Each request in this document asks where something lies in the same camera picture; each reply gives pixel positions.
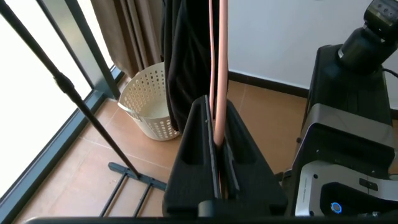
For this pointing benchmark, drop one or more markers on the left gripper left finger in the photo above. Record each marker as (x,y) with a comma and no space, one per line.
(186,189)

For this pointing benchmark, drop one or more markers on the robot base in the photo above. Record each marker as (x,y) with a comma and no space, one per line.
(342,140)

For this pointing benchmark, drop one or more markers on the brown curtain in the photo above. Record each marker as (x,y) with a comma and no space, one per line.
(130,31)

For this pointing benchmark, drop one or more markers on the white laundry basket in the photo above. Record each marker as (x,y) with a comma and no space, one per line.
(155,109)

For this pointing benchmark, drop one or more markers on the black garment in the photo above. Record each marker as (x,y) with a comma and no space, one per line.
(186,62)

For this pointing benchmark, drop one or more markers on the pink clothes hanger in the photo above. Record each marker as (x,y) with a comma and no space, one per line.
(221,77)

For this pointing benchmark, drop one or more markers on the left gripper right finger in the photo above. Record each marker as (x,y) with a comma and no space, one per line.
(258,189)

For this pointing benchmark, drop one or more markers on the black clothes rack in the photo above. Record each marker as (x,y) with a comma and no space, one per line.
(66,85)

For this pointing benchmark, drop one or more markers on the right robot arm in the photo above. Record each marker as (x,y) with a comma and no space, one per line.
(367,46)

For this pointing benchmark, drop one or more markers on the window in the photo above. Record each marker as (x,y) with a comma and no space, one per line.
(81,46)

